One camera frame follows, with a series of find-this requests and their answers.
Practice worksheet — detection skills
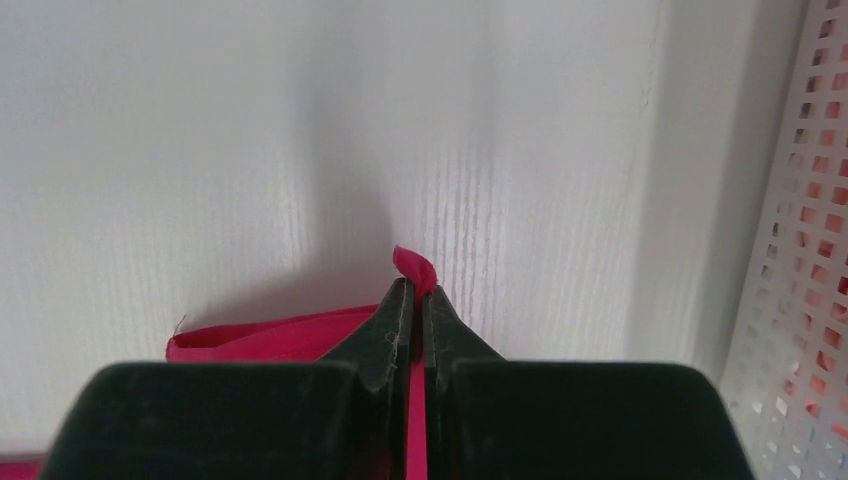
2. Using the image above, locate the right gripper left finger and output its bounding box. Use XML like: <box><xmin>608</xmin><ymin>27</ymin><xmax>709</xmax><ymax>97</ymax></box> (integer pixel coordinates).
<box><xmin>40</xmin><ymin>278</ymin><xmax>415</xmax><ymax>479</ymax></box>

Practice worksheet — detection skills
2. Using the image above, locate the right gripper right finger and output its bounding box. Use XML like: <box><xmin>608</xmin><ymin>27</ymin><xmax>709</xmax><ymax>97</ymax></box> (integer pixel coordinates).
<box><xmin>421</xmin><ymin>288</ymin><xmax>754</xmax><ymax>479</ymax></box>

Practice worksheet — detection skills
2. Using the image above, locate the white plastic basket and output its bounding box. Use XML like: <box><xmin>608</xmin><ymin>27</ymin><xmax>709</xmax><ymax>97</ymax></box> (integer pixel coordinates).
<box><xmin>720</xmin><ymin>1</ymin><xmax>847</xmax><ymax>479</ymax></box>

